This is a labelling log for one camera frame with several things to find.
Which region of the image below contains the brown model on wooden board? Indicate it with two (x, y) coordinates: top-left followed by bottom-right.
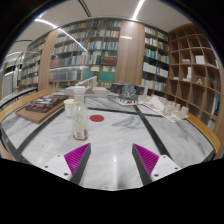
(15, 94), (70, 125)

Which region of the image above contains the dark grey building model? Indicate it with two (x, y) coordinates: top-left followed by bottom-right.
(109, 82), (145, 107)

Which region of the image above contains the curved wooden slatted bench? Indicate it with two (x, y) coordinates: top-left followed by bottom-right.
(185, 112), (222, 155)
(0, 87), (62, 123)

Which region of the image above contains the book shelf unit behind glass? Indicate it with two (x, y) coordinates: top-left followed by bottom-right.
(16, 36), (48, 92)

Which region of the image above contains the wide book-filled shelf unit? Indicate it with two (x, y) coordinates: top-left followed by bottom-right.
(49, 19), (123, 90)

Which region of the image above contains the narrow book-filled shelf unit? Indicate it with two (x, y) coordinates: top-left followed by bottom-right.
(141, 24), (171, 98)

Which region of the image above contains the flat round red coaster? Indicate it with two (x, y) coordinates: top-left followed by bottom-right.
(89, 114), (105, 123)

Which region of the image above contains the white terraced architecture model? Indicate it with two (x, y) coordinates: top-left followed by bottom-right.
(137, 94), (190, 123)

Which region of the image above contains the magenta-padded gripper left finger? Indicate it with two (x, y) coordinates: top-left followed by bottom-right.
(43, 142), (92, 186)

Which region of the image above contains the clear plastic drink bottle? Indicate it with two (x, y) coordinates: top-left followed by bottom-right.
(70, 86), (89, 141)

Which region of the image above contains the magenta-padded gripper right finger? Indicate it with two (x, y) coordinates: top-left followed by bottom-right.
(131, 143), (183, 186)

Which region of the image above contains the wooden cubby shelf unit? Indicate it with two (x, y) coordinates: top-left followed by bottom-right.
(165, 22), (224, 136)

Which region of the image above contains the long white architecture model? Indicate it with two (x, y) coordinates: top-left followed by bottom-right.
(64, 75), (110, 99)

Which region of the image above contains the white cup with yellow rim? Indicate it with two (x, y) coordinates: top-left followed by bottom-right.
(63, 98), (76, 118)

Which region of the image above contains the straight ceiling light strip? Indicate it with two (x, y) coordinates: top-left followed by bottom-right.
(131, 0), (147, 21)

